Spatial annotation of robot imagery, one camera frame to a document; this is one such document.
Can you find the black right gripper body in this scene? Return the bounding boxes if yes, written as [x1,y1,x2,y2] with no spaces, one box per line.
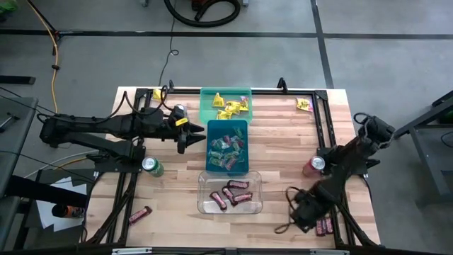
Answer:
[290,192,326,234]

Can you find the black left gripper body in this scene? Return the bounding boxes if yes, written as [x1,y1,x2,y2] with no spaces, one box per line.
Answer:
[155,112,189,155]

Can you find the yellow purple candy bag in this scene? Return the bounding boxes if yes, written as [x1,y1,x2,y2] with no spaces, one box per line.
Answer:
[295,97,315,113]

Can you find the blue plastic bin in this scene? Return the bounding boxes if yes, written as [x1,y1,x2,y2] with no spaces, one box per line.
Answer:
[205,119,251,174]

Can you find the green translucent plastic bin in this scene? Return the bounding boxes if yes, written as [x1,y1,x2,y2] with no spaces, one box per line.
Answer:
[199,86,254,125]

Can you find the silver green soda can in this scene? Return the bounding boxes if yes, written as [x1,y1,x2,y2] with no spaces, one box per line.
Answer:
[172,103,189,120]

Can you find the red soda can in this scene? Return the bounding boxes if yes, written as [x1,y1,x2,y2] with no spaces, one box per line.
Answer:
[302,155,326,178]

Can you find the clear plastic bin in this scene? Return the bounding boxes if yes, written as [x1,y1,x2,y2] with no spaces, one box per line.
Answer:
[196,169,264,215]

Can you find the orange black bottle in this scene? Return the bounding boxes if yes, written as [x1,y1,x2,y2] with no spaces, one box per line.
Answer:
[51,204,86,220]

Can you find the black padded beam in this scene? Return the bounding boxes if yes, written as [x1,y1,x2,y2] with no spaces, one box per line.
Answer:
[6,174,90,209]

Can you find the black stand leg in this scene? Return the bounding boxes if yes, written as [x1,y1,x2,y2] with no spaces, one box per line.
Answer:
[21,0,64,57]

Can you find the white paper sheets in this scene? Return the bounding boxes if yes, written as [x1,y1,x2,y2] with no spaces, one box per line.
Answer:
[35,176,88,233]

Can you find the grey side table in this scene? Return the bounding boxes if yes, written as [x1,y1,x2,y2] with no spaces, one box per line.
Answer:
[0,94,40,251]

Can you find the black flat bar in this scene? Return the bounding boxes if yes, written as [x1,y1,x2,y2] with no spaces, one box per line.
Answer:
[0,75,37,86]

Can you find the metal hand tool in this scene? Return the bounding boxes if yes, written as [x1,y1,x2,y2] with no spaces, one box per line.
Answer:
[0,112,21,134]

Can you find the person's foot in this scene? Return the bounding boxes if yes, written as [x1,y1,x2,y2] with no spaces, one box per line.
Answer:
[0,0,18,14]

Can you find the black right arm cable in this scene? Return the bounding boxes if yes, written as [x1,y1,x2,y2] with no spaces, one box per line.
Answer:
[274,112,394,235]

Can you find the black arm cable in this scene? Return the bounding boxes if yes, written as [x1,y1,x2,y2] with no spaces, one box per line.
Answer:
[37,84,171,125]
[274,112,394,235]

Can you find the silver metal bracket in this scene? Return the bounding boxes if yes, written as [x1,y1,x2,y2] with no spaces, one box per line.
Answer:
[111,247,153,255]
[309,249,350,255]

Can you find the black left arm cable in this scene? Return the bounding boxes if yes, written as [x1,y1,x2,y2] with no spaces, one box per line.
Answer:
[37,84,171,125]

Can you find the black aluminium table frame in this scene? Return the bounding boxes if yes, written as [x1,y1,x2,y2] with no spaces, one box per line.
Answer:
[84,77,379,249]

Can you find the thin black floor cable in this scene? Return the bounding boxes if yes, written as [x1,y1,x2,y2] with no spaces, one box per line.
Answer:
[157,0,180,88]

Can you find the black vacuum hose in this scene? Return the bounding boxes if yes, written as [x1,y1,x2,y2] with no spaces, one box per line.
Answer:
[163,0,242,28]

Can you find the yellow extension cable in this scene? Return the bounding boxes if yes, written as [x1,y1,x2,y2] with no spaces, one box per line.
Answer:
[26,0,89,169]

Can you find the black metal cart frame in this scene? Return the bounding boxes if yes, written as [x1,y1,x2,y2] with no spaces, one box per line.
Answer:
[391,90,453,208]

